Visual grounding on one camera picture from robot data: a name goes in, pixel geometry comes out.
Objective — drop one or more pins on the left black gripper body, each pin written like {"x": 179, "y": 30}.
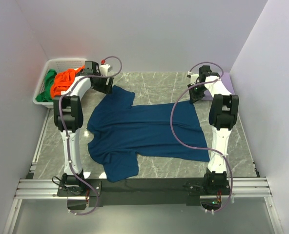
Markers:
{"x": 101, "y": 84}

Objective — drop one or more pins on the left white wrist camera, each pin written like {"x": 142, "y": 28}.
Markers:
{"x": 105, "y": 68}

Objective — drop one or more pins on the orange t shirt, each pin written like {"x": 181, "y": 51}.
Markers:
{"x": 63, "y": 81}

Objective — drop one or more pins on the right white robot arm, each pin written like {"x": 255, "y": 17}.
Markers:
{"x": 222, "y": 118}

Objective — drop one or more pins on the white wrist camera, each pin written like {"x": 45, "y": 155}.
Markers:
{"x": 193, "y": 77}
{"x": 105, "y": 68}

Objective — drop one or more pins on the blue t shirt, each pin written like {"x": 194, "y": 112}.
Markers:
{"x": 122, "y": 131}

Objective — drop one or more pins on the folded purple t shirt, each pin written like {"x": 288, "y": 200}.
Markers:
{"x": 226, "y": 83}

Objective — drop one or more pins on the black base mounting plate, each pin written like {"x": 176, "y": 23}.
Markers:
{"x": 148, "y": 191}

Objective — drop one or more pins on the green t shirt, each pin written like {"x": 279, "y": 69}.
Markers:
{"x": 48, "y": 82}

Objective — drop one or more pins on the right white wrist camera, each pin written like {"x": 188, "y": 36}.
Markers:
{"x": 193, "y": 77}

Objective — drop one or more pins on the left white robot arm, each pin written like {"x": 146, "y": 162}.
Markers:
{"x": 67, "y": 91}

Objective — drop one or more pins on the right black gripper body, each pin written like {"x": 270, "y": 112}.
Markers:
{"x": 196, "y": 92}

